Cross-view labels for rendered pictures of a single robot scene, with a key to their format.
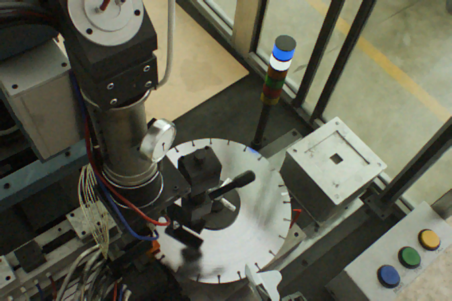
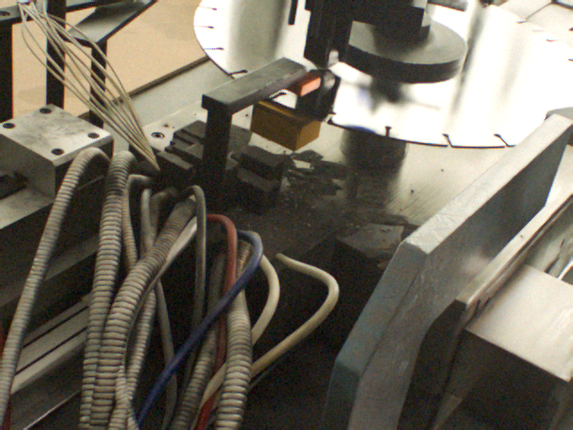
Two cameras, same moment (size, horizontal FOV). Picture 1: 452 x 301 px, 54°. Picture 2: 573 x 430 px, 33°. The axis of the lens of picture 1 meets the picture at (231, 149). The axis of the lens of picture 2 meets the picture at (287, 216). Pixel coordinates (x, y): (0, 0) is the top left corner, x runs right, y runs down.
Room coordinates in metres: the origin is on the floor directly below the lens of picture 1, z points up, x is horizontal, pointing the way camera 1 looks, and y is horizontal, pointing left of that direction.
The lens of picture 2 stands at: (-0.32, 0.25, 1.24)
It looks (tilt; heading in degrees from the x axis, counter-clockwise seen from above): 33 degrees down; 346
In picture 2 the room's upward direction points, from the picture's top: 10 degrees clockwise
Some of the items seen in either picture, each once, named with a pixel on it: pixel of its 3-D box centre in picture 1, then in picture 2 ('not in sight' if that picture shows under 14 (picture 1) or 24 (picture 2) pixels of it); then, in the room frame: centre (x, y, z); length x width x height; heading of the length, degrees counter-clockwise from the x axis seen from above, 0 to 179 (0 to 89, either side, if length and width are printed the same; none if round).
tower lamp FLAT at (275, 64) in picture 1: (281, 58); not in sight; (0.68, -0.07, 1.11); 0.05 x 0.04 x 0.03; 47
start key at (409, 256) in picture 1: (409, 257); not in sight; (0.37, -0.43, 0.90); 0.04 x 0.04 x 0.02
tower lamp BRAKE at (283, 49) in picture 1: (284, 48); not in sight; (0.68, -0.07, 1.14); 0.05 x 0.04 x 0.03; 47
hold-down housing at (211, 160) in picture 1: (197, 185); not in sight; (0.31, 0.04, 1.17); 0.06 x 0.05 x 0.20; 128
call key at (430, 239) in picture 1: (428, 239); not in sight; (0.43, -0.48, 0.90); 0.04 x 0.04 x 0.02
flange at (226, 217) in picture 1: (214, 201); (400, 30); (0.39, 0.01, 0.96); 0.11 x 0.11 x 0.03
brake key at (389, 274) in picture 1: (388, 276); not in sight; (0.32, -0.38, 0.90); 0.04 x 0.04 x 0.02
